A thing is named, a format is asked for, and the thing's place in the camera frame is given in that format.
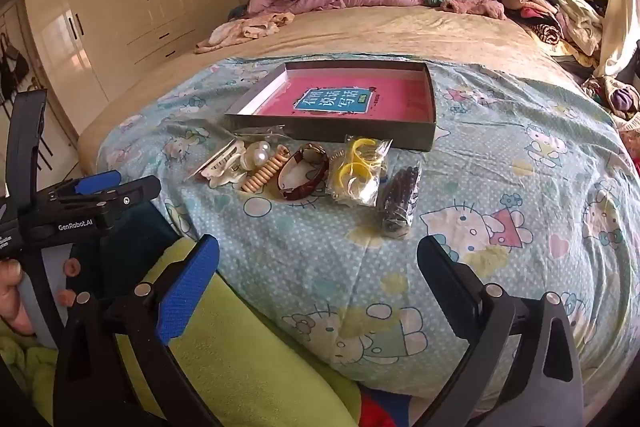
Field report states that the clear earring bag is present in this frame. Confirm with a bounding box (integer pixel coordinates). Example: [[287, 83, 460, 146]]
[[225, 124, 291, 142]]

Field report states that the bag of yellow hoops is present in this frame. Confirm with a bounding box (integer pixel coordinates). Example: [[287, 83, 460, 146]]
[[325, 134, 395, 208]]

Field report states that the bagged dark bead bracelet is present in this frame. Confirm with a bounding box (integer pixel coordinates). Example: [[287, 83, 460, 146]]
[[375, 164, 422, 240]]

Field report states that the person's left hand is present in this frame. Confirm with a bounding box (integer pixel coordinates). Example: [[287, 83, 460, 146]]
[[0, 257, 92, 338]]

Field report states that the wooden coil bracelet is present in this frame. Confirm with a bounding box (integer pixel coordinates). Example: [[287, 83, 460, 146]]
[[240, 146, 292, 194]]

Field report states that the fluffy pink garment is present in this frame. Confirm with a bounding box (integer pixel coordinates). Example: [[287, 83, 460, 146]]
[[440, 0, 508, 20]]

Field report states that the white claw hair clip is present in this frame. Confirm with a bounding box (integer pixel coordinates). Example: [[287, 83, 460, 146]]
[[207, 142, 248, 190]]

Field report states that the bed with beige sheet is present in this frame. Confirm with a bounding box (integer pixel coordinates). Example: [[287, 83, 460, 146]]
[[75, 2, 601, 178]]

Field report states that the pearl hair clip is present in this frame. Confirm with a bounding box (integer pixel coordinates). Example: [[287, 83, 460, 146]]
[[239, 142, 276, 172]]

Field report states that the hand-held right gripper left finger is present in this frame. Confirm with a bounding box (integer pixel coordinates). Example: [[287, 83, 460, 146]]
[[54, 234, 221, 427]]

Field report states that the pile of clothes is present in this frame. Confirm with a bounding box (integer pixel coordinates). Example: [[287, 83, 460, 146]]
[[502, 0, 640, 68]]

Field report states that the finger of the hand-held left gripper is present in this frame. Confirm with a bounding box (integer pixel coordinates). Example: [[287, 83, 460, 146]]
[[47, 170, 122, 208], [100, 176, 162, 220]]

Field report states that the cream curtain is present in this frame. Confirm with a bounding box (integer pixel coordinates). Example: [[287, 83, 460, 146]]
[[592, 0, 640, 80]]

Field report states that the pink book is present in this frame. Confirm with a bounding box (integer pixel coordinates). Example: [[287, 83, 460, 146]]
[[248, 69, 433, 122]]

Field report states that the clear bag with hairpin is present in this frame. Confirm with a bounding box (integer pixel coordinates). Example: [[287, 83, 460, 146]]
[[185, 139, 236, 182]]

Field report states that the brown strap wristwatch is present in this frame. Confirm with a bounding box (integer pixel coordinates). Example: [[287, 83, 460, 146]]
[[277, 143, 331, 201]]

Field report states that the purple garment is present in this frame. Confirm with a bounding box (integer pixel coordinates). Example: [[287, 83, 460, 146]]
[[582, 77, 640, 132]]

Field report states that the shallow grey cardboard box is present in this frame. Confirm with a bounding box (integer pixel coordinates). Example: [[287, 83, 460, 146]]
[[223, 61, 438, 152]]

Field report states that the cartoon cat printed blanket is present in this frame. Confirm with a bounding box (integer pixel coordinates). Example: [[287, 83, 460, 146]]
[[95, 54, 640, 408]]

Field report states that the pale pink garment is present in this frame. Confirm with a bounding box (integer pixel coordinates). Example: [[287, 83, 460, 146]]
[[194, 12, 296, 54]]

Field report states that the cream wardrobe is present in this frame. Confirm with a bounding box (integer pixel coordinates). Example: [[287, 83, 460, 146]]
[[20, 0, 241, 138]]

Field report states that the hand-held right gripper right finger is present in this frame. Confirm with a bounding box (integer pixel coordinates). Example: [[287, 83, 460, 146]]
[[416, 235, 585, 427]]

